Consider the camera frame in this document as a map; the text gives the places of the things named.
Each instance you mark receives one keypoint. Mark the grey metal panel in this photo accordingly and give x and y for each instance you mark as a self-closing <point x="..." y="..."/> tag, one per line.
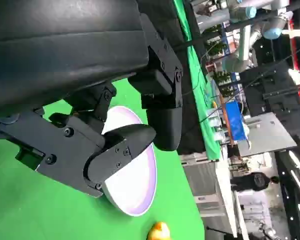
<point x="265" y="135"/>

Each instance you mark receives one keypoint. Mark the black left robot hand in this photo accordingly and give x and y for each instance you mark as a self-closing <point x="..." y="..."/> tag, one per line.
<point x="65" y="50"/>

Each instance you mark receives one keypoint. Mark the person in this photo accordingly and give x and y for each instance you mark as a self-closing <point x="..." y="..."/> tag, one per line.
<point x="255" y="181"/>

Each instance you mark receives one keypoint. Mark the lilac plate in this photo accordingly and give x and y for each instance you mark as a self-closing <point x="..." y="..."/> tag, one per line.
<point x="135" y="190"/>

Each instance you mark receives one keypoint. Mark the green backdrop cloth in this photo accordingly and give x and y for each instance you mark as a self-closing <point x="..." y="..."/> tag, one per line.
<point x="201" y="100"/>

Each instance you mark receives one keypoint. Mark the blue box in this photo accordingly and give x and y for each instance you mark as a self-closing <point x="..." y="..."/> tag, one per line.
<point x="236" y="120"/>

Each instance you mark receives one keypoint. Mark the green table cloth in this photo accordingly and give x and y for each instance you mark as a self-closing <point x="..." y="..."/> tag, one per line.
<point x="40" y="212"/>

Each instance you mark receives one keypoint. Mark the grey metal cabinet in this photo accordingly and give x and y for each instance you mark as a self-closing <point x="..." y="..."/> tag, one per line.
<point x="202" y="180"/>

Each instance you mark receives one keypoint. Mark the orange toy bread roll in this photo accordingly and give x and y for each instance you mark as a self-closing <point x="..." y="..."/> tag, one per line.
<point x="158" y="232"/>

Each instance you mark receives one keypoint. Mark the black machine frame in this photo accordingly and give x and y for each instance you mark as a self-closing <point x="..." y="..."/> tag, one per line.
<point x="277" y="100"/>

